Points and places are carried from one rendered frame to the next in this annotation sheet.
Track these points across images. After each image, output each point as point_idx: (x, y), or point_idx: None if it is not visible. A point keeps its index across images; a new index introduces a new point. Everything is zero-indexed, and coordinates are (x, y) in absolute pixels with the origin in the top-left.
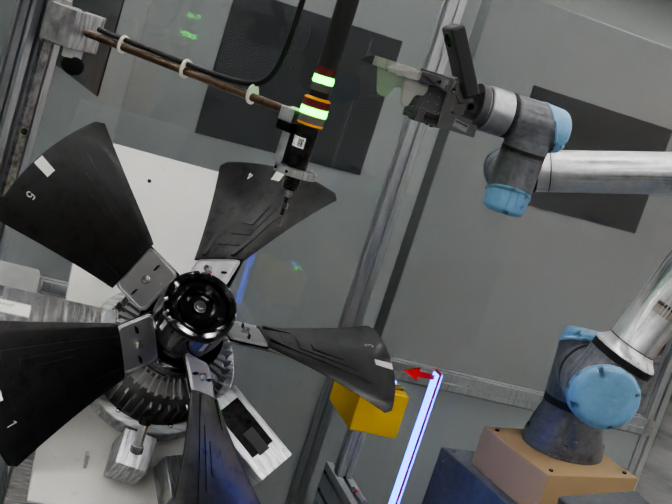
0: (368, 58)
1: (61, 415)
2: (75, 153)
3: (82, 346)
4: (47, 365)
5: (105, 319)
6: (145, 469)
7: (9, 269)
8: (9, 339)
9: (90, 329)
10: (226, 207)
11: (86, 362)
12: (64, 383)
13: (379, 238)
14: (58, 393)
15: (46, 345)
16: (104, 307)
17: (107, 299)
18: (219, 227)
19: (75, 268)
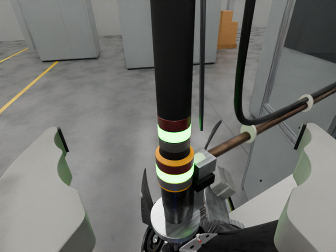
0: (300, 130)
1: (150, 222)
2: (211, 132)
3: (149, 204)
4: (145, 199)
5: (202, 218)
6: None
7: (215, 173)
8: (144, 180)
9: (150, 200)
10: (267, 228)
11: (150, 212)
12: (148, 212)
13: None
14: (148, 213)
15: (146, 192)
16: (232, 221)
17: (250, 223)
18: (244, 232)
19: (254, 199)
